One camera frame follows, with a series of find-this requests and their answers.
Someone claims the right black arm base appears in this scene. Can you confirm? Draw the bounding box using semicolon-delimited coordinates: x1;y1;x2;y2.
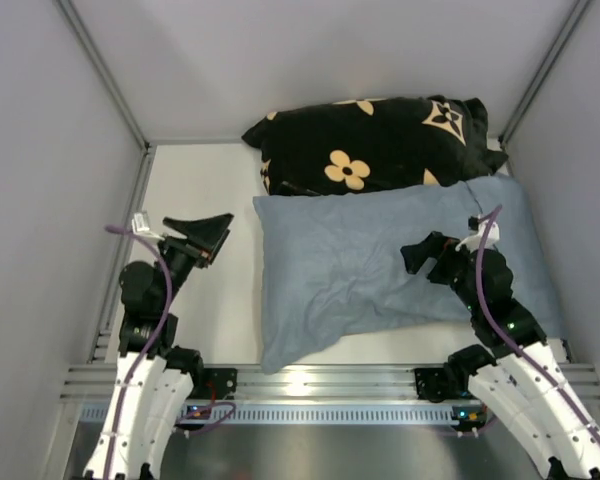
414;367;460;403

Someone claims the right aluminium frame post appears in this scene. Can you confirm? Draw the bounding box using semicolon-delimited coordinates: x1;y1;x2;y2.
497;0;594;148

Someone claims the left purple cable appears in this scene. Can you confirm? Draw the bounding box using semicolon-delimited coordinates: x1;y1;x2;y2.
104;224;237;480

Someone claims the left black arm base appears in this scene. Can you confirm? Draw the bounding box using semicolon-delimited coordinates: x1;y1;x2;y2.
198;367;238;401

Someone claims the aluminium frame post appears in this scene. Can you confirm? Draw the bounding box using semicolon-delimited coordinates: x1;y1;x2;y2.
52;0;150;152
497;0;594;148

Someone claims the blue grey pillowcase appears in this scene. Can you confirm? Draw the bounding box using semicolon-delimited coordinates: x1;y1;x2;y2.
253;175;566;374

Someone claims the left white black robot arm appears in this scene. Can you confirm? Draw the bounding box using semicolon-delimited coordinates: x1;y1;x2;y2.
81;212;234;479

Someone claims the slotted grey cable duct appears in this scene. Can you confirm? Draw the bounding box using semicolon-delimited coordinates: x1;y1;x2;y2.
79;403;481;426

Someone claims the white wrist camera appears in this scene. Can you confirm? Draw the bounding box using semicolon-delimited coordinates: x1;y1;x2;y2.
131;211;163;242
455;215;500;253

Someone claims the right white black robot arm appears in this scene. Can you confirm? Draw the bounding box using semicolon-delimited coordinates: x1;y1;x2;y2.
400;232;600;479

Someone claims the black floral plush pillow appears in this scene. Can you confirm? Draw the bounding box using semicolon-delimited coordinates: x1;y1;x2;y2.
242;95;508;196

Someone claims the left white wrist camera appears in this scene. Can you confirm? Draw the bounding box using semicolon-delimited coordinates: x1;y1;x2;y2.
131;211;163;242

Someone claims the left aluminium frame post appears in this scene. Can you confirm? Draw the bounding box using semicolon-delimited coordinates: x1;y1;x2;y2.
52;0;150;152

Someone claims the aluminium front rail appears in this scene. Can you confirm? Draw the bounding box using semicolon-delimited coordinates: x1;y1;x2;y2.
60;363;600;403

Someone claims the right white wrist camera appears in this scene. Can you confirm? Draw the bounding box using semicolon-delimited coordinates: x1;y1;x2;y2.
455;215;500;253

